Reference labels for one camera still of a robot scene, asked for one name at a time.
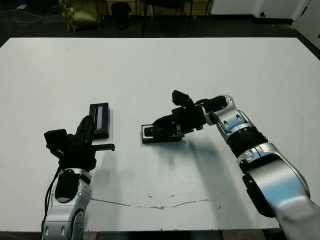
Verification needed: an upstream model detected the black printed box lid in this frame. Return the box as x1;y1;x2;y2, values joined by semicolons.
88;103;112;139

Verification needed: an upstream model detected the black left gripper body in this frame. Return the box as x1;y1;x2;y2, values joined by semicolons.
59;133;116;174

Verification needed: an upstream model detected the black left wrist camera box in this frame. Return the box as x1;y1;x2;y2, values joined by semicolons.
43;128;69;155

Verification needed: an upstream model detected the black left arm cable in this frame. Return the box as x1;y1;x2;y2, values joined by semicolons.
43;165;63;227

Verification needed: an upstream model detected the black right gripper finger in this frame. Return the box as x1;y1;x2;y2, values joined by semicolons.
151;113;180;126
149;126;181;139

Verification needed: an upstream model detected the thin white floor cable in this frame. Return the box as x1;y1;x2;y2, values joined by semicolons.
0;8;63;25

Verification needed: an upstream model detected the white door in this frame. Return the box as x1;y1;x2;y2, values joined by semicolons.
291;0;320;62

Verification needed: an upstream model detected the black trash bin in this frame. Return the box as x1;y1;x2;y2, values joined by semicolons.
110;2;133;31

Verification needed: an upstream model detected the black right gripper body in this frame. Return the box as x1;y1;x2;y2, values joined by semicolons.
171;104;208;138

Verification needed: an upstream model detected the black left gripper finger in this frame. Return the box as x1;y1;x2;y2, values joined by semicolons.
75;115;91;141
84;116;98;141

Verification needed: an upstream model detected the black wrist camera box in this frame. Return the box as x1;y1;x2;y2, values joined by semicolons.
43;128;69;155
171;89;197;110

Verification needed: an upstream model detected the black chair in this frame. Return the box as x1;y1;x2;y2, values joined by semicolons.
141;0;194;38

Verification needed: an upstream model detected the yellow-green sack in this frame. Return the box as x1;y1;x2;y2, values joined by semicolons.
62;0;103;33

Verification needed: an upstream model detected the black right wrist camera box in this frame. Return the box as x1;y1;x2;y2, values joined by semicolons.
171;89;197;110

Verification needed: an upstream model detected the black box base white insert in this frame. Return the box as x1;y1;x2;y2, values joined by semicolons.
140;123;185;145

